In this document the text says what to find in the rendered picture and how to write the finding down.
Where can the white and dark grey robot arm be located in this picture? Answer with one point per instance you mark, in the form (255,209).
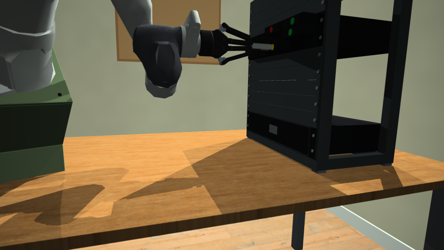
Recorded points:
(27,33)

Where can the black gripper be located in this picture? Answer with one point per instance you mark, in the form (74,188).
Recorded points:
(215,44)

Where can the black equipment rack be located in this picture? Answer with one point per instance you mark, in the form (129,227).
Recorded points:
(291,86)

